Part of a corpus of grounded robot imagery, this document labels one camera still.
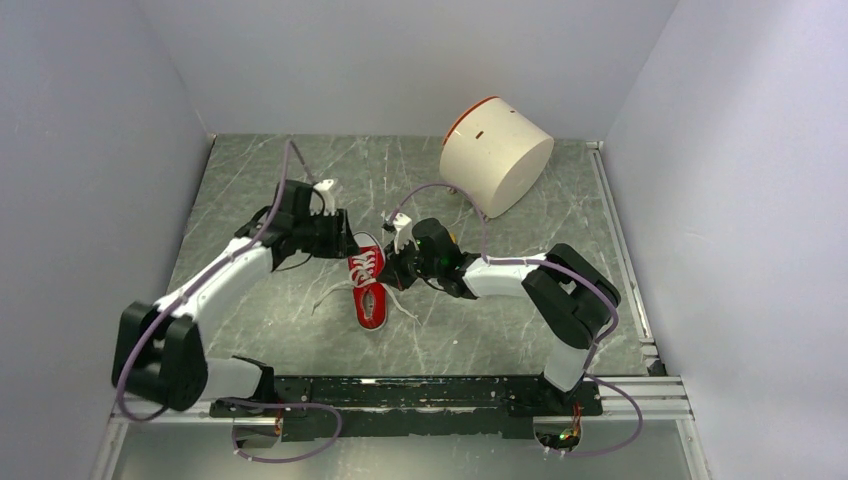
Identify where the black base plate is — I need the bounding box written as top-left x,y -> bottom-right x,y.
207,374 -> 603,442

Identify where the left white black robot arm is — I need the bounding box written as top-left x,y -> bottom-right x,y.
112,179 -> 358,416

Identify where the aluminium frame rail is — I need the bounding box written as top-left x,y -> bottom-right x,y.
98,135 -> 708,479

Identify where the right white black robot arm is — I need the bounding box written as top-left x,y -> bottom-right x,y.
377,218 -> 621,414

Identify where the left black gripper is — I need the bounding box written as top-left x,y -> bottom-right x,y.
292,207 -> 360,258

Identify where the white cylindrical container orange rim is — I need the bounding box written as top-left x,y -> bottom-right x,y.
439,96 -> 555,218

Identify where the red canvas sneaker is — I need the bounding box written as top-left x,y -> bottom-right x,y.
347,231 -> 387,330

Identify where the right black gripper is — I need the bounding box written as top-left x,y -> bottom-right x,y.
376,235 -> 442,292

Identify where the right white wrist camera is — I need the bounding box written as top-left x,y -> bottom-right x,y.
383,213 -> 414,256

